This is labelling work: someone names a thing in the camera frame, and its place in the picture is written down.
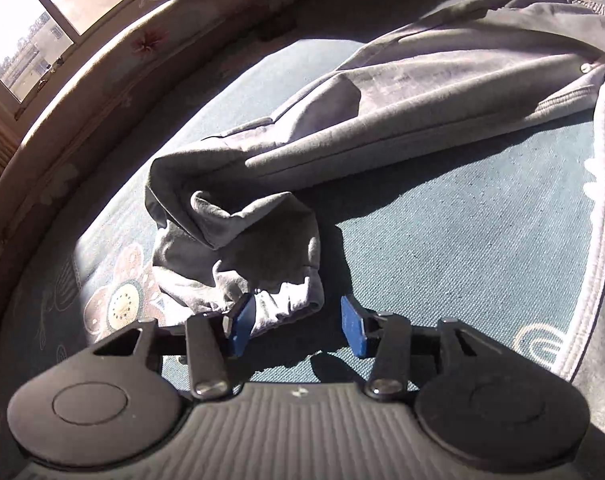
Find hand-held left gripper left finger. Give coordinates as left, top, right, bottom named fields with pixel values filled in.
left=90, top=293, right=257, bottom=401

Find bed with teal printed sheet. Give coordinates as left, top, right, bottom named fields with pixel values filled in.
left=0, top=0, right=605, bottom=411

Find folded floral quilt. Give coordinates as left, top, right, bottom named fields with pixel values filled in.
left=0, top=0, right=343, bottom=281

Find window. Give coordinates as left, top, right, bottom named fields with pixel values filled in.
left=0, top=0, right=148, bottom=106

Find grey sweatpants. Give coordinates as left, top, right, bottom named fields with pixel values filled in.
left=145, top=0, right=605, bottom=386

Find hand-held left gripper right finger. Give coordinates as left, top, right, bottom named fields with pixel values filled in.
left=340, top=295, right=498, bottom=403

